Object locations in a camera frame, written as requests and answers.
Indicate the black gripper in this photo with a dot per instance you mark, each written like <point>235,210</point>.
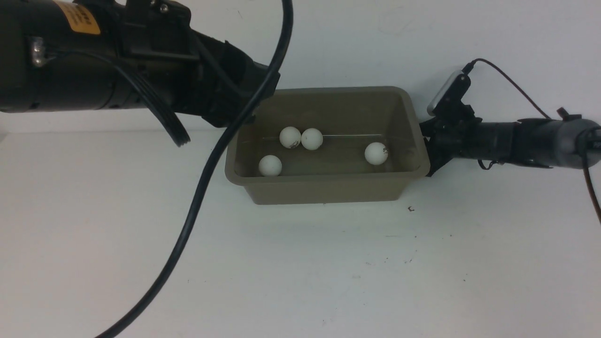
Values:
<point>225,80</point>

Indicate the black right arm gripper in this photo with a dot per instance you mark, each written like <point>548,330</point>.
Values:
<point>445,134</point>

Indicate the white ping-pong ball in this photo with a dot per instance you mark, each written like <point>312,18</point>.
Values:
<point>376,153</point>
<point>290,137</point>
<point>270,165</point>
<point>312,139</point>

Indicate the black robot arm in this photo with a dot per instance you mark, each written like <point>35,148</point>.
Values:
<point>59,55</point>

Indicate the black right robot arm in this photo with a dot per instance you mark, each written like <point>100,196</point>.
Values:
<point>571,142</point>

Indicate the tan plastic storage bin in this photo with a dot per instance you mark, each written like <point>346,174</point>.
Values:
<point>349,118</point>

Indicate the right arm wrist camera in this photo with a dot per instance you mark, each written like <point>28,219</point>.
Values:
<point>448,101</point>

